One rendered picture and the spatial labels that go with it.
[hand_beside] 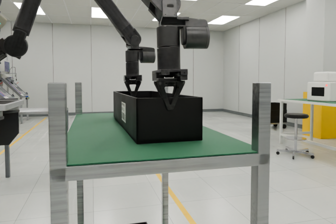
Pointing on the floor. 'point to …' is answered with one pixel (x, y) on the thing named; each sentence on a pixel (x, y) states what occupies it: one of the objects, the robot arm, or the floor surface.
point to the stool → (296, 136)
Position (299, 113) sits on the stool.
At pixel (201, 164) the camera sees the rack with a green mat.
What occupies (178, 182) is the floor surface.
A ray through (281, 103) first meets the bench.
